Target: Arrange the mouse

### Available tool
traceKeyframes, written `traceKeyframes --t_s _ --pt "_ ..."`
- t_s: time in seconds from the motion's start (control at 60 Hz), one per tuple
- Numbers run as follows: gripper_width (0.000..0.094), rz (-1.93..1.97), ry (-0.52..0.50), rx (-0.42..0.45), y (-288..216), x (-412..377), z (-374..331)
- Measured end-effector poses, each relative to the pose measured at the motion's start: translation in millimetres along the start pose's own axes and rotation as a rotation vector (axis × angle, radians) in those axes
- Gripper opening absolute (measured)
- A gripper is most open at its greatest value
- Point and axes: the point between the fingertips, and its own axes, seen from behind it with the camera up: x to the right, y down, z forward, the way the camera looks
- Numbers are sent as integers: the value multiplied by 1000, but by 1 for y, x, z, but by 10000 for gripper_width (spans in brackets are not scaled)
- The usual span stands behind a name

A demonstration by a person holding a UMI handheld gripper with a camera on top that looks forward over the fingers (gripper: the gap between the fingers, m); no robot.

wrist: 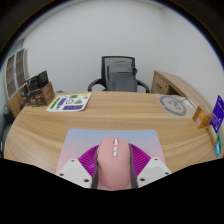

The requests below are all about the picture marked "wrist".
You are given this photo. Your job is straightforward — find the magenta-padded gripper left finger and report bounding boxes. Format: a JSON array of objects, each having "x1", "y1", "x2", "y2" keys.
[{"x1": 56, "y1": 144, "x2": 101, "y2": 190}]

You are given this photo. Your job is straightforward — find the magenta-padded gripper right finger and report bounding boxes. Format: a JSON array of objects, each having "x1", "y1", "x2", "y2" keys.
[{"x1": 128, "y1": 143, "x2": 173, "y2": 189}]

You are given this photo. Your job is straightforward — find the pink computer mouse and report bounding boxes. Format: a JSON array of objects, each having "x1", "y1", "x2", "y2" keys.
[{"x1": 96, "y1": 136, "x2": 132, "y2": 191}]

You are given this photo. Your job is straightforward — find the pink and blue mouse pad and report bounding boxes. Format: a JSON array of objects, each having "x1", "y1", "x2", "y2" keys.
[{"x1": 55, "y1": 128, "x2": 167, "y2": 176}]

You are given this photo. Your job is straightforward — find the white printed sticker sheet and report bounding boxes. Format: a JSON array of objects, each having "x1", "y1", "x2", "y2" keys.
[{"x1": 45, "y1": 92, "x2": 93, "y2": 113}]

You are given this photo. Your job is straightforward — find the green and teal box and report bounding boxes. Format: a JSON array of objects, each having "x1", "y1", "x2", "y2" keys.
[{"x1": 213, "y1": 131, "x2": 224, "y2": 158}]

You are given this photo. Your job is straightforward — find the small orange box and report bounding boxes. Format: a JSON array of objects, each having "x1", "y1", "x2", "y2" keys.
[{"x1": 192, "y1": 105, "x2": 214, "y2": 129}]

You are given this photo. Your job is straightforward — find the low brown cardboard box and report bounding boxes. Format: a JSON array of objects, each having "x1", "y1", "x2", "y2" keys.
[{"x1": 26, "y1": 81, "x2": 56, "y2": 108}]

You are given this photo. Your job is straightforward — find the purple box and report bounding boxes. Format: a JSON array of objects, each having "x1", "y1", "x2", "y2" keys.
[{"x1": 209, "y1": 94, "x2": 224, "y2": 134}]

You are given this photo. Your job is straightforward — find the wooden side desk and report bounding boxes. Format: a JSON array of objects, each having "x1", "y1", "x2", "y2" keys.
[{"x1": 150, "y1": 69, "x2": 214, "y2": 111}]

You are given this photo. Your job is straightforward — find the tall brown cardboard box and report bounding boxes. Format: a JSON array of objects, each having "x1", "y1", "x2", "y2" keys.
[{"x1": 18, "y1": 83, "x2": 31, "y2": 110}]

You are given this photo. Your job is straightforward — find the grey backpack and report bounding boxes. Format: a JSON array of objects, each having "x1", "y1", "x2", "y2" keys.
[{"x1": 106, "y1": 60, "x2": 138, "y2": 93}]

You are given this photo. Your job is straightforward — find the black cardboard box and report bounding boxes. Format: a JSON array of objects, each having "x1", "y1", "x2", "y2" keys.
[{"x1": 26, "y1": 70, "x2": 50, "y2": 92}]

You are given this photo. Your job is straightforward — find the black mesh office chair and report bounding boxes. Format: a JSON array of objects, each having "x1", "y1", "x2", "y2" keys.
[{"x1": 87, "y1": 55, "x2": 151, "y2": 94}]

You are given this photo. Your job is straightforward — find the wooden shelf cabinet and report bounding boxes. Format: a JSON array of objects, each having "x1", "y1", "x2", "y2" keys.
[{"x1": 3, "y1": 48, "x2": 29, "y2": 118}]

